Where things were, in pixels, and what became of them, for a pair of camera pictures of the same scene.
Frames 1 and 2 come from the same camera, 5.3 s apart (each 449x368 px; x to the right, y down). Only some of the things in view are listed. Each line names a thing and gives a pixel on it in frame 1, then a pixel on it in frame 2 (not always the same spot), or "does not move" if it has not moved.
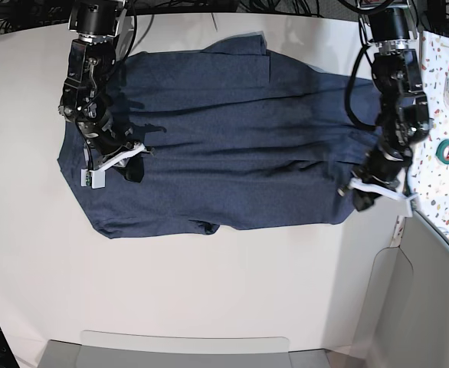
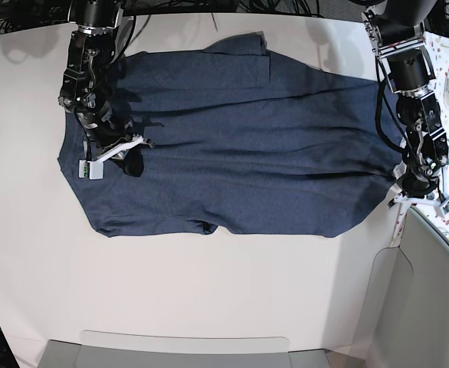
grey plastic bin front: (99, 349) does not move
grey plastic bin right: (419, 315) does not move
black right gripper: (382, 162) to (415, 187)
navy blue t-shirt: (229, 139) does not move
